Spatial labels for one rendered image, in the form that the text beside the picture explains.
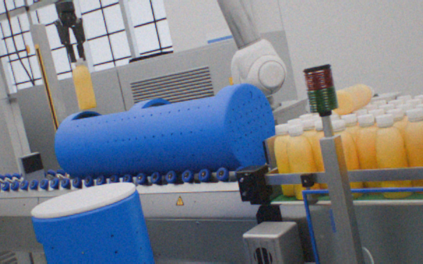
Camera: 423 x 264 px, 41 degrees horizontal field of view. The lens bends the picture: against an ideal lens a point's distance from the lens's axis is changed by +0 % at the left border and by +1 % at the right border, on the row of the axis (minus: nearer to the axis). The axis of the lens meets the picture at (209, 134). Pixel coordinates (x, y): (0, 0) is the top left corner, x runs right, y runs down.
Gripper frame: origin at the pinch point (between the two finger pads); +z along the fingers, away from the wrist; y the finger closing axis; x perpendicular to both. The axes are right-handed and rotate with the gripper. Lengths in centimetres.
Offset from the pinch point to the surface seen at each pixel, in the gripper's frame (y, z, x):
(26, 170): 4, 44, -49
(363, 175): 20, 51, 120
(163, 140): 13, 37, 49
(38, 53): -31, -9, -66
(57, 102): -33, 17, -63
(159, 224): 12, 67, 36
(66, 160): 13.2, 40.3, -5.1
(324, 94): 38, 28, 123
